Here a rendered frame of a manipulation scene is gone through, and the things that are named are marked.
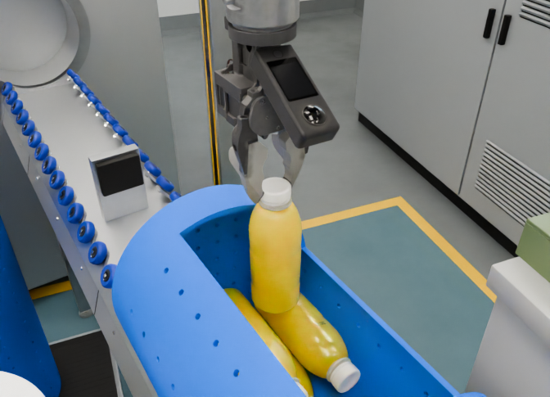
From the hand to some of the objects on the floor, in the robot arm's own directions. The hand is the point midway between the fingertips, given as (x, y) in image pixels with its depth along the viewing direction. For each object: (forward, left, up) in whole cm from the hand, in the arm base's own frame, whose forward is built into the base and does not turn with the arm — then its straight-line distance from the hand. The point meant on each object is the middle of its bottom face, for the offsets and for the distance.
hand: (275, 191), depth 65 cm
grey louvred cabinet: (-184, -101, -123) cm, 244 cm away
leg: (+21, -121, -127) cm, 176 cm away
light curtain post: (-24, -71, -126) cm, 147 cm away
